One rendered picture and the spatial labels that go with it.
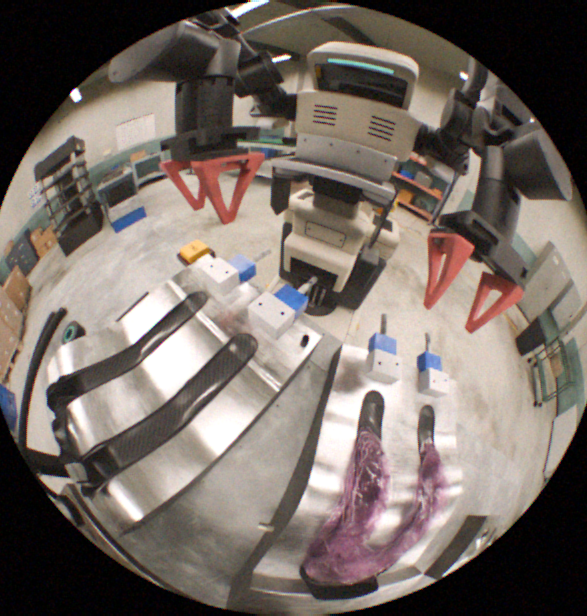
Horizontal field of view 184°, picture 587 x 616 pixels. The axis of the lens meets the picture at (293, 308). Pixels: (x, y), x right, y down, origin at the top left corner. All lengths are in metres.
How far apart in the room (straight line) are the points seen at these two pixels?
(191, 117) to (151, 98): 6.73
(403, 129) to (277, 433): 0.60
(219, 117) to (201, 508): 0.47
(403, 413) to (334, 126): 0.56
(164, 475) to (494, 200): 0.41
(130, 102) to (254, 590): 7.09
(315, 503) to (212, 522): 0.19
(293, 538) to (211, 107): 0.42
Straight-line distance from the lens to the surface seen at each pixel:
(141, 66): 0.15
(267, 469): 0.31
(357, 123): 0.47
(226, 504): 0.34
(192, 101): 0.20
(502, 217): 0.22
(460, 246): 0.17
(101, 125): 6.79
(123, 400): 0.27
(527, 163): 0.20
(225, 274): 0.27
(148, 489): 0.24
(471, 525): 0.64
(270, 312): 0.22
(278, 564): 0.31
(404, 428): 0.31
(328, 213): 0.54
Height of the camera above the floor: 1.10
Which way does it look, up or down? 54 degrees down
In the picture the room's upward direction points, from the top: 11 degrees clockwise
